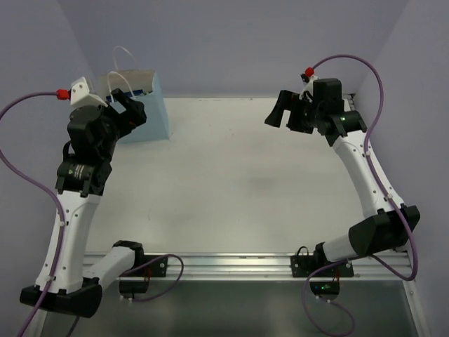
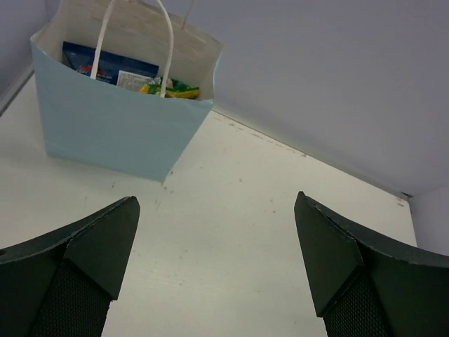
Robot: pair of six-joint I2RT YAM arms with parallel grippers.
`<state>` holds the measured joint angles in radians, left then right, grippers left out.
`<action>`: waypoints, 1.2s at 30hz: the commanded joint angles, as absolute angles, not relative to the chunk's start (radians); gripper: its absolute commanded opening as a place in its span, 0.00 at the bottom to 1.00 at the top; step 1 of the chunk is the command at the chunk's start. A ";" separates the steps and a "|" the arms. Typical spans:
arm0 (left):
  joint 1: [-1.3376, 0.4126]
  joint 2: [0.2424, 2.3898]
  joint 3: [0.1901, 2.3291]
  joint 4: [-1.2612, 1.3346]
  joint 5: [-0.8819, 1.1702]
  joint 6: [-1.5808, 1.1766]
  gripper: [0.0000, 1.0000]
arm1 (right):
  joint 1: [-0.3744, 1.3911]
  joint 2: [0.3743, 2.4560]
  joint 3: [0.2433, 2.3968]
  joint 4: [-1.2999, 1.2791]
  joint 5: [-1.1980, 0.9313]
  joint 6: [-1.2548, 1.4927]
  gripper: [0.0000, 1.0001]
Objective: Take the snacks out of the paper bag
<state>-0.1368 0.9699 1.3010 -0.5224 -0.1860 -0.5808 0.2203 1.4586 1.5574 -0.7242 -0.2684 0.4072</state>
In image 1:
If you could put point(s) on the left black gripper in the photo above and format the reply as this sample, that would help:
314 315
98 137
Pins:
128 114

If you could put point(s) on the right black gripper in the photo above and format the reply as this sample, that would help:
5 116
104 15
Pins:
294 114

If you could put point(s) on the light blue paper bag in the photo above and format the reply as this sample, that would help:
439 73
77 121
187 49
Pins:
135 78

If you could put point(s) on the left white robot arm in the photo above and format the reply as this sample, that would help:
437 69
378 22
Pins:
63 286

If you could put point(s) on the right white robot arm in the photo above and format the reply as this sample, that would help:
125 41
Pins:
386 218

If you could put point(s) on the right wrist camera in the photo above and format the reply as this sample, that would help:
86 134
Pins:
308 79

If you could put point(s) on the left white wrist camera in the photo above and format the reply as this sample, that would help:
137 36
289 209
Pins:
81 94

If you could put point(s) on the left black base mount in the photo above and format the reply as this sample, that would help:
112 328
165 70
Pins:
136 283

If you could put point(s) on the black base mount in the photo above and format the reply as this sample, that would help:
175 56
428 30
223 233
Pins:
136 283
328 284

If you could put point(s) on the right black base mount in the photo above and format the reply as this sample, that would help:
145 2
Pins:
328 284

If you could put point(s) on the aluminium mounting rail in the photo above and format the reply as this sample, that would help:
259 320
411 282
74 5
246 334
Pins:
266 267

